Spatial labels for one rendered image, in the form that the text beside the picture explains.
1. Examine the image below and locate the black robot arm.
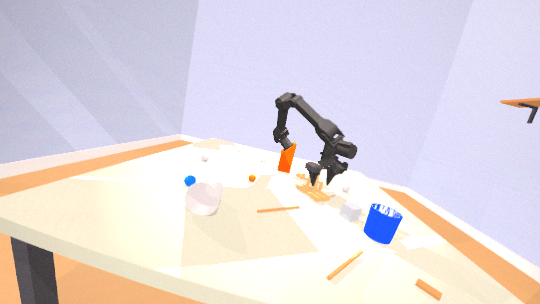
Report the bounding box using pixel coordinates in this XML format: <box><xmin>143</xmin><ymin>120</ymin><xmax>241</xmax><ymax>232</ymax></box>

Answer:
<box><xmin>273</xmin><ymin>92</ymin><xmax>357</xmax><ymax>175</ymax></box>

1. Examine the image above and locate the blue open cup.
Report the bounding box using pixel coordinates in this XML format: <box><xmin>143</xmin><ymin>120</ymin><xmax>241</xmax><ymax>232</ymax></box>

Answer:
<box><xmin>363</xmin><ymin>203</ymin><xmax>403</xmax><ymax>246</ymax></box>

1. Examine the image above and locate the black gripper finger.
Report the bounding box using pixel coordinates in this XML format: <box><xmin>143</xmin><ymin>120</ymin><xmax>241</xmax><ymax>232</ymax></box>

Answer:
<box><xmin>307</xmin><ymin>169</ymin><xmax>321</xmax><ymax>187</ymax></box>
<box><xmin>326</xmin><ymin>170</ymin><xmax>337</xmax><ymax>186</ymax></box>

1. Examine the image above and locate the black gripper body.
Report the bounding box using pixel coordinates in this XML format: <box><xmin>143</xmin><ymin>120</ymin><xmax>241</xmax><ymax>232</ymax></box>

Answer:
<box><xmin>305</xmin><ymin>150</ymin><xmax>337</xmax><ymax>173</ymax></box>

